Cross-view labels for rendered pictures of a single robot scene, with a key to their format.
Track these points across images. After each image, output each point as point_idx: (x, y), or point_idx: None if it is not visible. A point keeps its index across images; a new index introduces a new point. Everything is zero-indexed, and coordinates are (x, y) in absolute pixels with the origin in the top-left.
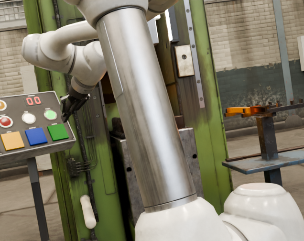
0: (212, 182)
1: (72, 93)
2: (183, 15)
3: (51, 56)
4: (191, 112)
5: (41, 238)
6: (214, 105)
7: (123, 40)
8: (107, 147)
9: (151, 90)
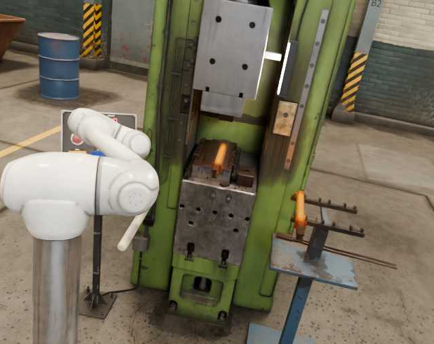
0: (268, 236)
1: None
2: (304, 69)
3: (87, 142)
4: (272, 169)
5: (94, 229)
6: (299, 171)
7: (39, 265)
8: (180, 170)
9: (49, 310)
